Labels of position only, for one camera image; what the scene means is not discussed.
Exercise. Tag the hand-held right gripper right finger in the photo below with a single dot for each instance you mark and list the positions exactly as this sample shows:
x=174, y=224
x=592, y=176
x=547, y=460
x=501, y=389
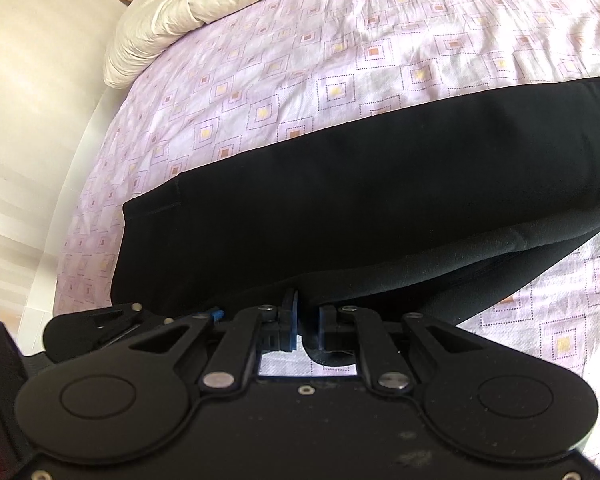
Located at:
x=325, y=330

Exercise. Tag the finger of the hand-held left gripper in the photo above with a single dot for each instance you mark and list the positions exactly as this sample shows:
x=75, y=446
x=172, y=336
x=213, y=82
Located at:
x=80, y=332

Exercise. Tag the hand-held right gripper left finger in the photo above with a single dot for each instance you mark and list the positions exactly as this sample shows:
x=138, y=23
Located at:
x=291, y=320

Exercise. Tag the black pants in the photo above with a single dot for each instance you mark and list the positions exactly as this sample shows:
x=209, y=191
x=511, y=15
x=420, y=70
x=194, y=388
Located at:
x=330, y=200

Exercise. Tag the pink patterned bed sheet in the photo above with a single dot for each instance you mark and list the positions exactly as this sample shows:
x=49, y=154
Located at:
x=280, y=85

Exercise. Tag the cream duvet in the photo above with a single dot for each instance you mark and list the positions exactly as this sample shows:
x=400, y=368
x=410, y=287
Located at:
x=180, y=20

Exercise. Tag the white bed frame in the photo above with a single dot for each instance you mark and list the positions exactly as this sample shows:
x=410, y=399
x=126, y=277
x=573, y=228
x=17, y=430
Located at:
x=65, y=200

